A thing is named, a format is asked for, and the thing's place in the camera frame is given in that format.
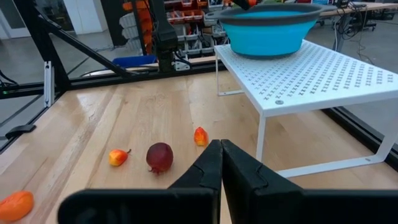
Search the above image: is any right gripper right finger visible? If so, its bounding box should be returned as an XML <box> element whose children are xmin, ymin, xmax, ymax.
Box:
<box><xmin>222</xmin><ymin>139</ymin><xmax>398</xmax><ymax>224</ymax></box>

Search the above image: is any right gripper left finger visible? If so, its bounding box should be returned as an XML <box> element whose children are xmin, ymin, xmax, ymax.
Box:
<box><xmin>57</xmin><ymin>139</ymin><xmax>223</xmax><ymax>224</ymax></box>

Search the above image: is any dark red plum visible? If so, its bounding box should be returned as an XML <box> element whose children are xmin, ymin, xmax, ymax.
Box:
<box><xmin>146</xmin><ymin>142</ymin><xmax>174</xmax><ymax>175</ymax></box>

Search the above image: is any small stemless peach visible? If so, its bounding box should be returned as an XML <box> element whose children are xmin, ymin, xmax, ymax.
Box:
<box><xmin>193</xmin><ymin>126</ymin><xmax>210</xmax><ymax>147</ymax></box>

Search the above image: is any orange tangerine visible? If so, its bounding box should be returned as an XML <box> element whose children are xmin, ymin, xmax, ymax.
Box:
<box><xmin>0</xmin><ymin>190</ymin><xmax>34</xmax><ymax>222</ymax></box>

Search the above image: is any blue collapsible bowl grey rim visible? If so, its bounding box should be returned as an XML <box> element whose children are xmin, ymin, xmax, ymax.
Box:
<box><xmin>205</xmin><ymin>2</ymin><xmax>326</xmax><ymax>60</ymax></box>

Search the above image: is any white perforated metal shelf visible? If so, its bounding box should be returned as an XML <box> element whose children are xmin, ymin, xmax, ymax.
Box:
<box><xmin>213</xmin><ymin>39</ymin><xmax>398</xmax><ymax>179</ymax></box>

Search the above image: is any blue plastic bin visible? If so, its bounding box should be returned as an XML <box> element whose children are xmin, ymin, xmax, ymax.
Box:
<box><xmin>111</xmin><ymin>55</ymin><xmax>158</xmax><ymax>68</ymax></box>

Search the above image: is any black table clip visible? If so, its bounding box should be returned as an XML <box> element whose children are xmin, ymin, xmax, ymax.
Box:
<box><xmin>5</xmin><ymin>124</ymin><xmax>37</xmax><ymax>140</ymax></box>

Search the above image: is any storage rack with coloured bins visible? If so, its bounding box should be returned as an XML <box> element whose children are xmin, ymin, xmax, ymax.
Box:
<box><xmin>119</xmin><ymin>0</ymin><xmax>231</xmax><ymax>58</ymax></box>

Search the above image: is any wooden workbench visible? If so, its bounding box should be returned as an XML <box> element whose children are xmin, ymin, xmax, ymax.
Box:
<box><xmin>320</xmin><ymin>0</ymin><xmax>398</xmax><ymax>32</ymax></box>

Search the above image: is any silver post bracket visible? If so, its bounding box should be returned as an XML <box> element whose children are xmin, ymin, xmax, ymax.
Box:
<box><xmin>43</xmin><ymin>60</ymin><xmax>55</xmax><ymax>108</ymax></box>

